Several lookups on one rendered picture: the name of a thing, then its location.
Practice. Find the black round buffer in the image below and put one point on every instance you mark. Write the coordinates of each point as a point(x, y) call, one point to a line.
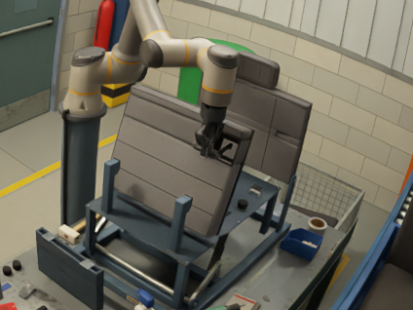
point(243, 204)

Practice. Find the green drum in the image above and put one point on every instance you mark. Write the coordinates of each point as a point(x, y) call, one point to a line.
point(190, 84)

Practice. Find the blue headrest stand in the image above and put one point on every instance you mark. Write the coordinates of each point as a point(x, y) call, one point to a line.
point(65, 273)

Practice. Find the grey headrest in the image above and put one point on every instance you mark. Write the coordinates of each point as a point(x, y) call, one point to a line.
point(259, 68)

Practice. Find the grey seat backrest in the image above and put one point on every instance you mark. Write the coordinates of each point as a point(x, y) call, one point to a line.
point(285, 130)

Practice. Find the red flat piece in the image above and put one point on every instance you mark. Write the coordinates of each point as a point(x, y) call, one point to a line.
point(7, 306)

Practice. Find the blue seat fixture frame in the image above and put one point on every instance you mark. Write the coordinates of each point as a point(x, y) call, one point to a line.
point(180, 224)

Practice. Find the grey metal bracket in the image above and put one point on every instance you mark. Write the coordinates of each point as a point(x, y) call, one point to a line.
point(27, 290)

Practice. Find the blue roller conveyor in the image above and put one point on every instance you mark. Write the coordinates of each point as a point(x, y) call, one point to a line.
point(363, 276)

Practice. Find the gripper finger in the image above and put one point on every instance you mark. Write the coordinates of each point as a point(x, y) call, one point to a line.
point(202, 143)
point(216, 144)

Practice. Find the black pull tab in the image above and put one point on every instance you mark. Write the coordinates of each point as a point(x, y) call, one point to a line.
point(227, 148)

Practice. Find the grey-green door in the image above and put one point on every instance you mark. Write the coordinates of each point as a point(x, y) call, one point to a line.
point(26, 65)

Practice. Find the blue tape piece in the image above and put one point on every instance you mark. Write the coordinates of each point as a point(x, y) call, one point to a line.
point(6, 287)

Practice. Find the blue white bottle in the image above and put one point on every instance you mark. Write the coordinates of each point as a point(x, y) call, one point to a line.
point(145, 298)

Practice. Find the grey block buffer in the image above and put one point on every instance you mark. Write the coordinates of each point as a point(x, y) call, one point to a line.
point(256, 191)

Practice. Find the blue parts bin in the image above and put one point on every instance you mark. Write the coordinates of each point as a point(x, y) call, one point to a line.
point(295, 248)

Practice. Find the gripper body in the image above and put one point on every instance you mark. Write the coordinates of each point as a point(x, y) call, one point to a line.
point(212, 118)

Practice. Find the grey tape roll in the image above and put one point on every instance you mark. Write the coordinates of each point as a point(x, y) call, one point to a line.
point(317, 229)

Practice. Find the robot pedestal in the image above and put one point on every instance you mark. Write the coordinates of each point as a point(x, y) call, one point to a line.
point(79, 162)

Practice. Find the white small parts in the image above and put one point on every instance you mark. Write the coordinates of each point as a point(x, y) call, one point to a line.
point(309, 243)

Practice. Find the yellow black column guard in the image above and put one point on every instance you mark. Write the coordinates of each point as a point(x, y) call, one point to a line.
point(112, 97)

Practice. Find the red white card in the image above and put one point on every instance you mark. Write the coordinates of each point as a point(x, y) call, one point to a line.
point(246, 302)

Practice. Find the black round cap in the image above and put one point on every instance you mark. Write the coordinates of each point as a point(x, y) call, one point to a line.
point(7, 270)
point(17, 265)

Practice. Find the red fire extinguisher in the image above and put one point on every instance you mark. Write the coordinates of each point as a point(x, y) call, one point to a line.
point(104, 26)

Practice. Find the grey seat cushion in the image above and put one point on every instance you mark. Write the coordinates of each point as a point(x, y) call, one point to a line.
point(162, 162)

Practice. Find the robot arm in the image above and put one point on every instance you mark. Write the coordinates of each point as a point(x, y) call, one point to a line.
point(84, 81)

